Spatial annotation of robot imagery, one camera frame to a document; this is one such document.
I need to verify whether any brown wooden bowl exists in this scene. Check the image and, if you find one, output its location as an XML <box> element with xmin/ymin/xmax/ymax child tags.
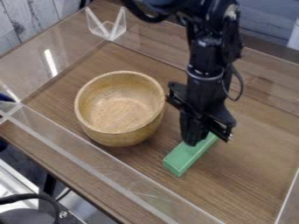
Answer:
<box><xmin>73</xmin><ymin>71</ymin><xmax>164</xmax><ymax>147</ymax></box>

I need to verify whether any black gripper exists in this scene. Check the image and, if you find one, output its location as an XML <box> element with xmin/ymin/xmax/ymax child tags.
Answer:
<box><xmin>167</xmin><ymin>66</ymin><xmax>236</xmax><ymax>146</ymax></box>

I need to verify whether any clear acrylic front wall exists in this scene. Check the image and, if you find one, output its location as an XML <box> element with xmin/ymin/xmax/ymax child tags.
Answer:
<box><xmin>0</xmin><ymin>87</ymin><xmax>224</xmax><ymax>224</ymax></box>

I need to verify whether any black metal table leg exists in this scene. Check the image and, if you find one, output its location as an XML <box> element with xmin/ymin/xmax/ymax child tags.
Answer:
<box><xmin>43</xmin><ymin>174</ymin><xmax>57</xmax><ymax>196</ymax></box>

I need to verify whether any green rectangular block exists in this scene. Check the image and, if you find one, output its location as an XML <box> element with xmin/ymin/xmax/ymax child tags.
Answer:
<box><xmin>163</xmin><ymin>133</ymin><xmax>219</xmax><ymax>177</ymax></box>

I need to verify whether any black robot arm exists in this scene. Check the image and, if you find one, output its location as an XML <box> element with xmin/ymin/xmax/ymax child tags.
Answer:
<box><xmin>120</xmin><ymin>0</ymin><xmax>243</xmax><ymax>146</ymax></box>

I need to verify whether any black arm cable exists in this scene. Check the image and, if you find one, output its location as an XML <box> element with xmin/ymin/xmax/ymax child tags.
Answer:
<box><xmin>219</xmin><ymin>62</ymin><xmax>246</xmax><ymax>102</ymax></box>

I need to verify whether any clear acrylic corner bracket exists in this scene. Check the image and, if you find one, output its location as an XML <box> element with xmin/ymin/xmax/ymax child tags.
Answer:
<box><xmin>86</xmin><ymin>7</ymin><xmax>127</xmax><ymax>41</ymax></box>

